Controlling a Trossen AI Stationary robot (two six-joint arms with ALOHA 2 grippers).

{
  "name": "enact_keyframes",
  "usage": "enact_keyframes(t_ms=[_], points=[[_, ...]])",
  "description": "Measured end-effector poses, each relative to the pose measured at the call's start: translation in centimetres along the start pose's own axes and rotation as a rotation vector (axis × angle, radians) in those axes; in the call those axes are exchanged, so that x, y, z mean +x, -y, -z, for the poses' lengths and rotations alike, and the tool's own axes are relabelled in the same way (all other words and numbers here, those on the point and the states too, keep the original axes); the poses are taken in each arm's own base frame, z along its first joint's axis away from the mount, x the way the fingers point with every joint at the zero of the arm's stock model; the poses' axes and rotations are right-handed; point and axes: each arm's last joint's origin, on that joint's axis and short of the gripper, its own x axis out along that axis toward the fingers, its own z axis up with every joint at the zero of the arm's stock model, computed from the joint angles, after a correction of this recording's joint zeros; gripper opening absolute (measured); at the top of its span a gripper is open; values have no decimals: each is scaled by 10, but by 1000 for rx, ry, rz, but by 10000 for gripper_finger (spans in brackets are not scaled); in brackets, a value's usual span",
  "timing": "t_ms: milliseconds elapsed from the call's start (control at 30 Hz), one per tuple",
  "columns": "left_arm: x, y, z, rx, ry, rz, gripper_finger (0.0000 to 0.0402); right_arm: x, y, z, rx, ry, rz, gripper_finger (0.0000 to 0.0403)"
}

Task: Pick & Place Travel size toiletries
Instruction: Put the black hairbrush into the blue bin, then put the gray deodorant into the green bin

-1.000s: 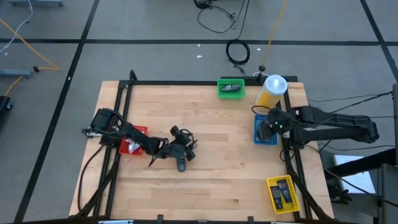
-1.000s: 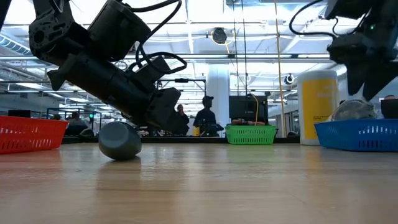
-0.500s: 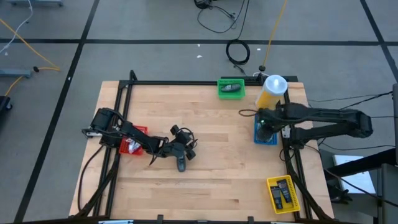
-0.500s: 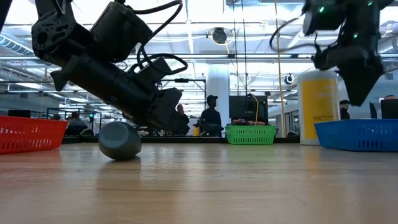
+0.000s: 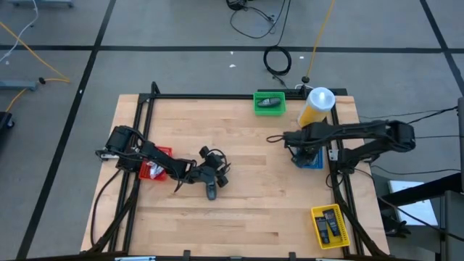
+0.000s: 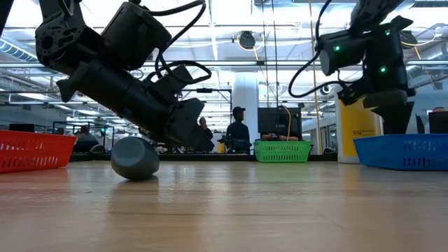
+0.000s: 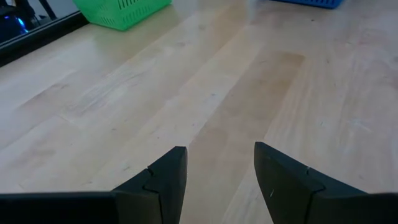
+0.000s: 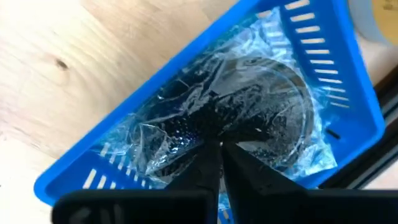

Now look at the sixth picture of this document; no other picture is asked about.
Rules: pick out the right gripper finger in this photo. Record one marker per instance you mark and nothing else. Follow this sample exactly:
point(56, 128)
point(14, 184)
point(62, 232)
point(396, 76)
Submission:
point(386, 120)
point(405, 119)

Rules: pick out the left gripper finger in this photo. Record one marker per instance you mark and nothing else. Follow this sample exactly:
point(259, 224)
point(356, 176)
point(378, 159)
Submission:
point(185, 122)
point(155, 139)

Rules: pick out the grey toiletry tube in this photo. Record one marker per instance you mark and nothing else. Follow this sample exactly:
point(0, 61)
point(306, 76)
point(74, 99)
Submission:
point(134, 159)

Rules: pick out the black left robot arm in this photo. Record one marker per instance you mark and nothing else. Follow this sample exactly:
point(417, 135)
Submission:
point(63, 38)

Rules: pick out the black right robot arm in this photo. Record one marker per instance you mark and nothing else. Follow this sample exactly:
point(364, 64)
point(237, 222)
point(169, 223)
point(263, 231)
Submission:
point(350, 52)

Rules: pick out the person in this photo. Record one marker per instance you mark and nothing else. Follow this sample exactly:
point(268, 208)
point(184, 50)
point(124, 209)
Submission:
point(206, 134)
point(87, 134)
point(238, 134)

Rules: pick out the black computer monitor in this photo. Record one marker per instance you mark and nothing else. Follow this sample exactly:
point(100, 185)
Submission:
point(438, 122)

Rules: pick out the blue plastic basket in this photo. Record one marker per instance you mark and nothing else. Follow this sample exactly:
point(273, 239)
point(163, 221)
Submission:
point(402, 152)

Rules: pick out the white yellow wipes canister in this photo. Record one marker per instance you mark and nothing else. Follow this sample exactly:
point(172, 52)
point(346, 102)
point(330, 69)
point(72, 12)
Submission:
point(353, 133)

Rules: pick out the black screen on cart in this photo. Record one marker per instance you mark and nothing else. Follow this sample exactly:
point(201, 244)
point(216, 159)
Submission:
point(276, 120)

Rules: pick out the red plastic basket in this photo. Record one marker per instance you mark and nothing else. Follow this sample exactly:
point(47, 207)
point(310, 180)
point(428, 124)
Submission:
point(35, 152)

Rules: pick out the green plastic basket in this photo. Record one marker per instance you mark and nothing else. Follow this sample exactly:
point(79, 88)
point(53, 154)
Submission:
point(281, 152)

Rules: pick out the black round ceiling fixture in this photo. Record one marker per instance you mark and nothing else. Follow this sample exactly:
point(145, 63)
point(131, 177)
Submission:
point(247, 40)

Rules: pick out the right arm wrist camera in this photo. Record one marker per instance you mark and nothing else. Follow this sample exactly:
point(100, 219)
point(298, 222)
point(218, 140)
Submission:
point(351, 94)

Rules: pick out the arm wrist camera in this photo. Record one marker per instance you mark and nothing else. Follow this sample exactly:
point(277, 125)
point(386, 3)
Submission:
point(351, 94)
point(173, 82)

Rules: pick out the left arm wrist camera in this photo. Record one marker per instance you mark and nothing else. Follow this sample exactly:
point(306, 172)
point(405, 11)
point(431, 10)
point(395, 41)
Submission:
point(173, 82)

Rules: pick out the black metal table frame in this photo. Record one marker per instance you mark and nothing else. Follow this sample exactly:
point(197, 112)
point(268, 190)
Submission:
point(210, 157)

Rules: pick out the black background gantry frame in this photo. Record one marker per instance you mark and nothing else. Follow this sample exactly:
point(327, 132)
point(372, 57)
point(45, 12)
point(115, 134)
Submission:
point(217, 90)

